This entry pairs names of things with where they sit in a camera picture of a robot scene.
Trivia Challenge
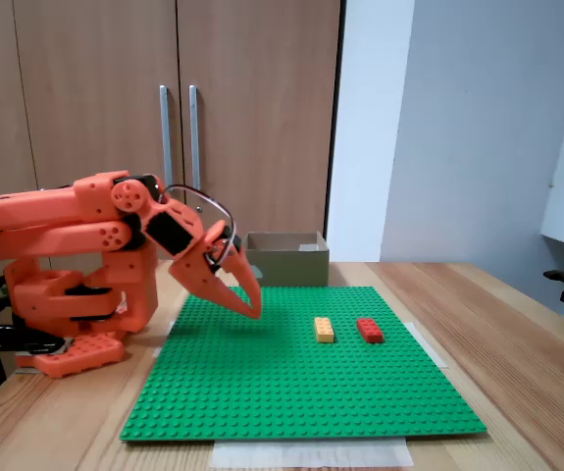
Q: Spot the brown cardboard box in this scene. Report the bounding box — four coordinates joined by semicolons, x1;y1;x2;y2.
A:
242;230;332;287

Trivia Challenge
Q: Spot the gripper servo cable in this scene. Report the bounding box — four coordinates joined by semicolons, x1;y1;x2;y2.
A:
158;183;239;269

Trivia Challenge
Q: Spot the red lego block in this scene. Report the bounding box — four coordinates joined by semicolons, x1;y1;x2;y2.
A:
356;317;386;344

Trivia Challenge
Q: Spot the metal cabinet handle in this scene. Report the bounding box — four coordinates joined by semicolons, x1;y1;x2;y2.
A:
187;84;204;193
158;84;176;190

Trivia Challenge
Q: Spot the brown wooden cabinet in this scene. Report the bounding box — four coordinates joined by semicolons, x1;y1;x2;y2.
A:
0;0;347;295

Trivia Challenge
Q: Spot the orange lego block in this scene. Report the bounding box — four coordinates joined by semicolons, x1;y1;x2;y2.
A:
313;316;337;344

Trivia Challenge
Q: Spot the green lego baseplate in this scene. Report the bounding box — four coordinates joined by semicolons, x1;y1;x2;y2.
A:
119;286;488;444

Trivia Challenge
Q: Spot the masking tape strip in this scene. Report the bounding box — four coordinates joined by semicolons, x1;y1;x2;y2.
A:
209;437;416;470
408;321;450;370
152;318;179;361

